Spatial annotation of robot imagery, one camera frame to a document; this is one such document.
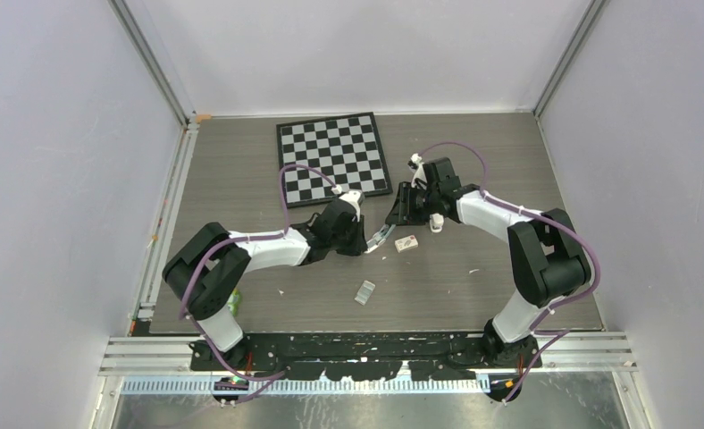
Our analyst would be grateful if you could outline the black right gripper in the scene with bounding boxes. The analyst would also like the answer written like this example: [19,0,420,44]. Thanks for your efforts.
[386,181,440,226]

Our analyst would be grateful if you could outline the white staple box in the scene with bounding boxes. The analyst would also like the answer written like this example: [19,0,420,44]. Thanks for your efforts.
[394,235,419,253]

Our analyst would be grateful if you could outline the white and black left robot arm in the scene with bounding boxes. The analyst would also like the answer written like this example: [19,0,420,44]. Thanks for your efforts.
[162,190,367,370]

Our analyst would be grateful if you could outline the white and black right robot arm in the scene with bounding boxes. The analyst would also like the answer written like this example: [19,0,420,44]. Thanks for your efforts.
[385,155,592,367]

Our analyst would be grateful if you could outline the black and white chessboard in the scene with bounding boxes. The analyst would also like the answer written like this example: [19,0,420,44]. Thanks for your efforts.
[276,112,392,197]

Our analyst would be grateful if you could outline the green toy block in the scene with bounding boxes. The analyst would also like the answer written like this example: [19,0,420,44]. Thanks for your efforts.
[227,290,242,316]

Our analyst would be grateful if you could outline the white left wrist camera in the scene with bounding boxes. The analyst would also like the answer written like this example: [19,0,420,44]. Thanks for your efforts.
[331,185,365,221]

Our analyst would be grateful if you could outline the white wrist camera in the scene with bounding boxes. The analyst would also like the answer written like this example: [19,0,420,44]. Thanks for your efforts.
[407,153,428,189]
[331,185,365,221]

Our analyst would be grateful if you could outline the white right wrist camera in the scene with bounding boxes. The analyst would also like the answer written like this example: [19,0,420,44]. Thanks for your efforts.
[407,153,428,189]

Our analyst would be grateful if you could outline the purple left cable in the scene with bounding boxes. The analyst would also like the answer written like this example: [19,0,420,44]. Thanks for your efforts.
[177,164,344,404]

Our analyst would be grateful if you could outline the purple cable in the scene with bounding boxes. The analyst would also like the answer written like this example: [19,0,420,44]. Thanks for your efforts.
[414,141,602,404]
[177,164,344,404]

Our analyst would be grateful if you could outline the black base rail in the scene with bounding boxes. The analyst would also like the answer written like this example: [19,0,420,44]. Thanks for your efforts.
[222,332,541,382]

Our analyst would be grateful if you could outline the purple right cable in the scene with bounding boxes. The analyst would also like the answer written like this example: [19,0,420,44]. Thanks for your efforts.
[414,141,602,404]

